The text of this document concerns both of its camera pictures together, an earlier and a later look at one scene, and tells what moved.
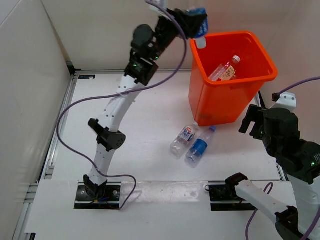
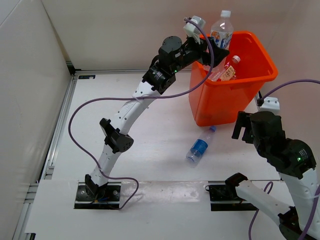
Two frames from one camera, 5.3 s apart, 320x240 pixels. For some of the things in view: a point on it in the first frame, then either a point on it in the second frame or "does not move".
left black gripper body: x=165 y=35 → x=193 y=53
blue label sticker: x=86 y=76 does not move
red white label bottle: x=185 y=135 → x=222 y=30
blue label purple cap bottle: x=194 y=155 does not move
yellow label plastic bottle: x=226 y=71 does not move
